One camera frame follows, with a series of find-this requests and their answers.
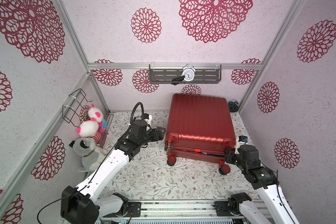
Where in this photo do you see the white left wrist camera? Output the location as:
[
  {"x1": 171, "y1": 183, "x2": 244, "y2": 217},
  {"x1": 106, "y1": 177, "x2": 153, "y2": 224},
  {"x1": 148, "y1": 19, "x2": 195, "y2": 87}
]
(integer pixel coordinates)
[{"x1": 143, "y1": 113, "x2": 153, "y2": 127}]

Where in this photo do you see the white pink plush toy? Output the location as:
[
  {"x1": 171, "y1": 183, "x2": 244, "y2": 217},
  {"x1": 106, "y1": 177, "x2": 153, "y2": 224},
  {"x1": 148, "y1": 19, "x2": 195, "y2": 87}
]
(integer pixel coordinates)
[{"x1": 88, "y1": 104, "x2": 107, "y2": 133}]

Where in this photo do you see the grey white plush dog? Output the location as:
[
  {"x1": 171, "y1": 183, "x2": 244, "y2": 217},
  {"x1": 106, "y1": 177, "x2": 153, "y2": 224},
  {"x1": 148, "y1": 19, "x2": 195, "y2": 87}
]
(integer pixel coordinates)
[{"x1": 69, "y1": 138, "x2": 108, "y2": 172}]

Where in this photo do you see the grey metal wall shelf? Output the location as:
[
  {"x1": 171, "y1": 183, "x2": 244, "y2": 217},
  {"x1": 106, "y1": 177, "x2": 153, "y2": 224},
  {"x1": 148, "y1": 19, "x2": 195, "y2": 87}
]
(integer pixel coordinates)
[{"x1": 148, "y1": 64, "x2": 222, "y2": 85}]

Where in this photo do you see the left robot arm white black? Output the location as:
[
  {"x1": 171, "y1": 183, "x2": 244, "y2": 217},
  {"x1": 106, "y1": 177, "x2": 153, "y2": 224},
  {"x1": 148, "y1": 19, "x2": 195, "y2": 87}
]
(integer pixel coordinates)
[{"x1": 58, "y1": 102, "x2": 166, "y2": 224}]

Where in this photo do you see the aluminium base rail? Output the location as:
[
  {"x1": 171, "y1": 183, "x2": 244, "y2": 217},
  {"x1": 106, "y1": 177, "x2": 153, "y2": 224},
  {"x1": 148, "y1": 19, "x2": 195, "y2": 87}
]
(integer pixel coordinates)
[{"x1": 60, "y1": 198, "x2": 290, "y2": 222}]

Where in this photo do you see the black wire wall basket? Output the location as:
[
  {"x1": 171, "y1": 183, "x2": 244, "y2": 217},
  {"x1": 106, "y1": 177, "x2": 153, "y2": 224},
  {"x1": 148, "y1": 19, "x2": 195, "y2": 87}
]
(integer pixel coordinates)
[{"x1": 61, "y1": 88, "x2": 92, "y2": 127}]

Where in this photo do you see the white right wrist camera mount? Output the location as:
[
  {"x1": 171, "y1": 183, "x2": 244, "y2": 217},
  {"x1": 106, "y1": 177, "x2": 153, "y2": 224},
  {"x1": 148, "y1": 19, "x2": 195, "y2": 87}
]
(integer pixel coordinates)
[{"x1": 234, "y1": 135, "x2": 248, "y2": 155}]

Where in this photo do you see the black object on shelf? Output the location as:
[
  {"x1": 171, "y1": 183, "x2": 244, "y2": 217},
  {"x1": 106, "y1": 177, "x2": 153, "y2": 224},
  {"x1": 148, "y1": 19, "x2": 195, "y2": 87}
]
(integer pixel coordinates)
[{"x1": 171, "y1": 76, "x2": 185, "y2": 85}]

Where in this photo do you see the red ribbed hard-shell suitcase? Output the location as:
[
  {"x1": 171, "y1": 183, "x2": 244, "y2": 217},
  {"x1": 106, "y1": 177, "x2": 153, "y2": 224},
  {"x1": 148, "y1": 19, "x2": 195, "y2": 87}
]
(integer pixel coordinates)
[{"x1": 164, "y1": 94, "x2": 236, "y2": 175}]

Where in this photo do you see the dark teal alarm clock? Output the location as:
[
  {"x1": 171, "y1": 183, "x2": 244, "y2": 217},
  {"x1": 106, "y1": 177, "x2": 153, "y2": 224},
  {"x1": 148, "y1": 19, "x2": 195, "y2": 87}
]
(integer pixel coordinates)
[{"x1": 228, "y1": 99, "x2": 239, "y2": 113}]

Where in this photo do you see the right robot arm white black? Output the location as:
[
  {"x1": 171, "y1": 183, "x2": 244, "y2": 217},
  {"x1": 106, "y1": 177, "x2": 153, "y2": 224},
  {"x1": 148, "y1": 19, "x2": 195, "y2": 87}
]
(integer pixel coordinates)
[{"x1": 224, "y1": 144, "x2": 299, "y2": 224}]

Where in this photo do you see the white alarm clock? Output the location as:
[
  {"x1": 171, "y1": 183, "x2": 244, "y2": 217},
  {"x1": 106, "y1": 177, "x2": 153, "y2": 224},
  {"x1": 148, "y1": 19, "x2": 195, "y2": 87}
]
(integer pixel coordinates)
[{"x1": 181, "y1": 65, "x2": 196, "y2": 82}]

